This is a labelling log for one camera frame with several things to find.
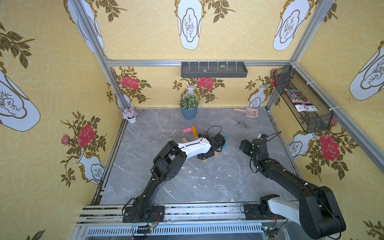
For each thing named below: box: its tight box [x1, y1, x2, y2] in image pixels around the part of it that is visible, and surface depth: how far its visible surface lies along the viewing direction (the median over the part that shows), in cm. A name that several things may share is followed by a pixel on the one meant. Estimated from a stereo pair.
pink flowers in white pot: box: [121, 107, 138, 124], surface depth 107 cm
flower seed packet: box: [286, 88, 318, 113], surface depth 78 cm
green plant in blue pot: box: [180, 93, 199, 120], surface depth 107 cm
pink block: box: [183, 127, 192, 134], surface depth 109 cm
